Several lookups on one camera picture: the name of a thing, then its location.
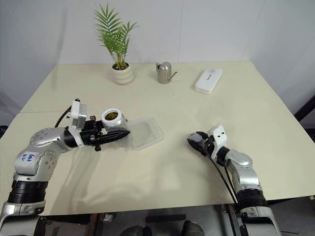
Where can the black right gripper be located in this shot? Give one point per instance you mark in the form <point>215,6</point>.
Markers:
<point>208,147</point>

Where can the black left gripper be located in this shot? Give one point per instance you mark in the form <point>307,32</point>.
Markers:
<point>89,134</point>

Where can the grey jar lid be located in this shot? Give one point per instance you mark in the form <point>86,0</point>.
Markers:
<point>196,138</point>

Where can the white jar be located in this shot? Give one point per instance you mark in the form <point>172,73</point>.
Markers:
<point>114,121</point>

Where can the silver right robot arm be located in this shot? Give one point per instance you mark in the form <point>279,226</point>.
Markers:
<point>243,161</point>

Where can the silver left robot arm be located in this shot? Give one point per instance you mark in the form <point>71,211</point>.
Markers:
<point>41,140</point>

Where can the clear plastic box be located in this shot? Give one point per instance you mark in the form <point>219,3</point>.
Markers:
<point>145,132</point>

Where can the white ribbed plant pot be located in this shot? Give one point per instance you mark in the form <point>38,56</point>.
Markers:
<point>121,75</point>

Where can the white flat case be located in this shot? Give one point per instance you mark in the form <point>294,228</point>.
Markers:
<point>208,80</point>

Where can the stainless steel watering can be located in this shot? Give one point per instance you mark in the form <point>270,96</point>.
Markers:
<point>164,72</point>

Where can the dark rounded shape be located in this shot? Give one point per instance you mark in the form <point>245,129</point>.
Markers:
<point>134,231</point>
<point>193,229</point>

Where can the green palm plant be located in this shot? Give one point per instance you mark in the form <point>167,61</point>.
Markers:
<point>115,39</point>

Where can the rusty metal bar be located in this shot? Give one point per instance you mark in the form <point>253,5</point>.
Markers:
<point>94,224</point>

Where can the dark slanted stand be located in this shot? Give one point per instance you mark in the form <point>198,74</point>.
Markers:
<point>305,108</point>

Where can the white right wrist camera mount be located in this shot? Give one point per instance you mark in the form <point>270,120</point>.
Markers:
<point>219,135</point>

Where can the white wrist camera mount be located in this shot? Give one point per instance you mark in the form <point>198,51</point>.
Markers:
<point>219,135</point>
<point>79,113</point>

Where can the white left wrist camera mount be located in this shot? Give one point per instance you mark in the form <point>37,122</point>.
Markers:
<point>79,113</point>

